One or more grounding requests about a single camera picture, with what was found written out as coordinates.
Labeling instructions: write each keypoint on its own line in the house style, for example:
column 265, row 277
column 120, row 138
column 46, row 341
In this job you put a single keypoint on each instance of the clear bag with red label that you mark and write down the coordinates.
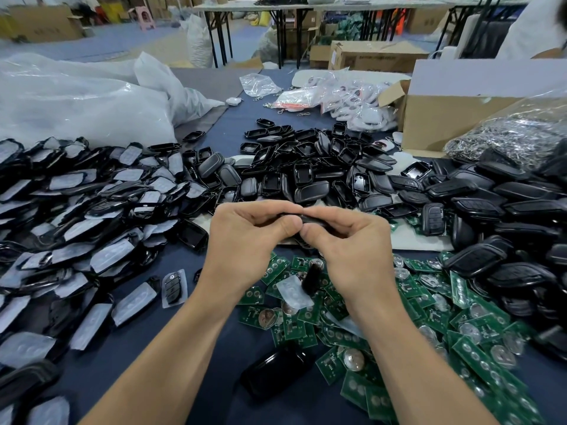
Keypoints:
column 295, row 99

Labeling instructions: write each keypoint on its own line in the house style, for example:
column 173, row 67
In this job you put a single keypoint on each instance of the person's right forearm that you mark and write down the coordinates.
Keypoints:
column 430, row 376

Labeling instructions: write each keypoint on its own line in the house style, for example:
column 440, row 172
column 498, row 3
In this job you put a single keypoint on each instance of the pile of green circuit boards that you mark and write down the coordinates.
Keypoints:
column 461, row 336

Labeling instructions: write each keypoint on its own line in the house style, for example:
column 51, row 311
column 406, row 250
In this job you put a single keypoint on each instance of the small black button strip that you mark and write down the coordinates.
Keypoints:
column 197, row 275

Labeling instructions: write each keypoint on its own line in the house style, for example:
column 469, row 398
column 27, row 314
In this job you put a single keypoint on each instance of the person's right hand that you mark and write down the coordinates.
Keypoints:
column 359, row 261

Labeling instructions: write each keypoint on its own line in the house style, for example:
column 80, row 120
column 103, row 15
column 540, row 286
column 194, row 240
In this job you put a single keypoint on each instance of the large white plastic bag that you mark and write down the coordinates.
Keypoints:
column 75, row 100

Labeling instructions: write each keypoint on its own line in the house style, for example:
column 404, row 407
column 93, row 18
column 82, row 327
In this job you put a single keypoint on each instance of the heap of clear parts bags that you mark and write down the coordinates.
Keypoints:
column 359, row 103

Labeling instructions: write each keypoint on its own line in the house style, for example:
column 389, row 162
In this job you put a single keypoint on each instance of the person's left hand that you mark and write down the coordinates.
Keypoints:
column 248, row 252

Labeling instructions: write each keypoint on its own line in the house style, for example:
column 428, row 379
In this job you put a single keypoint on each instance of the black metal table frame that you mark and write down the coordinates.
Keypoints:
column 219, row 35

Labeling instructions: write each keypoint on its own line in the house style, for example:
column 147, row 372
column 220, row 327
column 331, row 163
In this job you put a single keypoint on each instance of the white sack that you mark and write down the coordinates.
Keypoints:
column 199, row 39

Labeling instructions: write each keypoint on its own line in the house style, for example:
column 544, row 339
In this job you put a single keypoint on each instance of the large open cardboard box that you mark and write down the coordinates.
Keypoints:
column 456, row 119

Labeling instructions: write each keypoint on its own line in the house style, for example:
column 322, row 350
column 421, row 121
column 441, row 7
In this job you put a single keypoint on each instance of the clear bag of metal parts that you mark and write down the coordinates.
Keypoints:
column 521, row 137

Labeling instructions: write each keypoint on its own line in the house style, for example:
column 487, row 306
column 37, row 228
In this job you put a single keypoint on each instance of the person's left forearm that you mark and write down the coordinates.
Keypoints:
column 159, row 367

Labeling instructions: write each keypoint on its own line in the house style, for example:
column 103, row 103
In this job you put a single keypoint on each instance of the pile of assembled black fobs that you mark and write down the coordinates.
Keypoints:
column 509, row 230

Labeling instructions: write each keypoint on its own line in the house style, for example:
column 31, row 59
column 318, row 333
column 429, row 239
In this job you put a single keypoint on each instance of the clear plastic film piece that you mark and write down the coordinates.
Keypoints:
column 294, row 292

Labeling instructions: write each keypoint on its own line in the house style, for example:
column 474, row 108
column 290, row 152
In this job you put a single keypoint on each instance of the pile of shells with pads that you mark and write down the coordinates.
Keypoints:
column 80, row 230

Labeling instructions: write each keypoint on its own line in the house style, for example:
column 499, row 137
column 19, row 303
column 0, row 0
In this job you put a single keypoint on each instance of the small white object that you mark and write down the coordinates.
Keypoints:
column 233, row 101

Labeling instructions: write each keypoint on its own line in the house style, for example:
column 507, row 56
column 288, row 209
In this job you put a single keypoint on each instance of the lone glossy black shell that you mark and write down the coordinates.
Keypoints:
column 273, row 372

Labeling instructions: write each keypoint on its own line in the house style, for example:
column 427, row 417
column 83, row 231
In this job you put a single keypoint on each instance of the pink plastic stool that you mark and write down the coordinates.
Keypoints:
column 143, row 17

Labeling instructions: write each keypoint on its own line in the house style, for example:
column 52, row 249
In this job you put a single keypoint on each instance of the pile of black shell halves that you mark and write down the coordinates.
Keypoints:
column 319, row 163

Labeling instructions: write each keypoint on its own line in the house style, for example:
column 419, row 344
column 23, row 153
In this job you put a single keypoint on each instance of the black rubber button pad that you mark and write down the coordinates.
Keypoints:
column 312, row 277

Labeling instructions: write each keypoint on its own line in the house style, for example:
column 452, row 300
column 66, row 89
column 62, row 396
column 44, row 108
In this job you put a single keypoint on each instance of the tan cardboard box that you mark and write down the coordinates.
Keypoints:
column 44, row 22

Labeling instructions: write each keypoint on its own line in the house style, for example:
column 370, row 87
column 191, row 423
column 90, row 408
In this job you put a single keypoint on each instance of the brown cardboard box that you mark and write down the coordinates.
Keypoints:
column 379, row 57

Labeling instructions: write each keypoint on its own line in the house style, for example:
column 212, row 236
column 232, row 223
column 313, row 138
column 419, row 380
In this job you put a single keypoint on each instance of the long white table top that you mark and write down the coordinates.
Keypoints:
column 416, row 6

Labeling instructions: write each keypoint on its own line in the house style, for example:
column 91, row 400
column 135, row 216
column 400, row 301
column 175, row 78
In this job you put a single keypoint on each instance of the small crumpled clear plastic bag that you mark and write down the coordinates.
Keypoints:
column 260, row 86

